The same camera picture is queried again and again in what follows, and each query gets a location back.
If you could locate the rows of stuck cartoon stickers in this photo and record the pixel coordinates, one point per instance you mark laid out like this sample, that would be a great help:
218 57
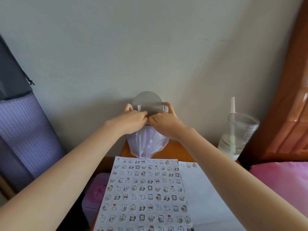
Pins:
144 190

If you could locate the white straw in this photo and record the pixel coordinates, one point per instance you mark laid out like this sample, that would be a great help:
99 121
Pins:
232 105

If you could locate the short row of cartoon stickers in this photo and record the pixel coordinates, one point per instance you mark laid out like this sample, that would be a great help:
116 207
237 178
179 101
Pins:
188 165

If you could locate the person's right hand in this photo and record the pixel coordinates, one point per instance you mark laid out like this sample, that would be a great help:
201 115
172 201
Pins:
166 122

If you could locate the clear cup with white base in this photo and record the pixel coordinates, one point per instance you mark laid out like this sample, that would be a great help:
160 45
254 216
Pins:
228 151

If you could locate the pink floral bedding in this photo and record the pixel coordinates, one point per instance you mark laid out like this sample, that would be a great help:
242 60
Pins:
284 182

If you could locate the purple plastic container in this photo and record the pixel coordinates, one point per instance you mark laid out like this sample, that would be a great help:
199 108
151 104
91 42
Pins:
93 192

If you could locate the grey trash bin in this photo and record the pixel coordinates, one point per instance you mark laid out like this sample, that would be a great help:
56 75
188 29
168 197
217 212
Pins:
146 101

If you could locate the purple rolled mat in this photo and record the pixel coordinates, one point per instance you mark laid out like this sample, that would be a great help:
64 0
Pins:
26 137

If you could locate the person's left forearm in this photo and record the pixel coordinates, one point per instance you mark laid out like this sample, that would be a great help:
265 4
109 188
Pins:
60 178

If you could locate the white paper sheet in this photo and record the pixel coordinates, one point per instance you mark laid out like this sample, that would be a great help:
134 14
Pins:
144 202
204 204

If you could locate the wooden bed headboard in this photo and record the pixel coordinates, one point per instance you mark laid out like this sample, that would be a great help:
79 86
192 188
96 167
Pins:
284 105

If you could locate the person's right forearm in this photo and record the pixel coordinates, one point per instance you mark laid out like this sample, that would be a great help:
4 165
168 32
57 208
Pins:
240 185

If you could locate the person's left hand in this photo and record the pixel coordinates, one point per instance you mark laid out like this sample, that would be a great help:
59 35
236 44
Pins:
130 121

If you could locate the purple plastic bin bag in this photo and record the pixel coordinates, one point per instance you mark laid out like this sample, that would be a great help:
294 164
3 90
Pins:
144 144

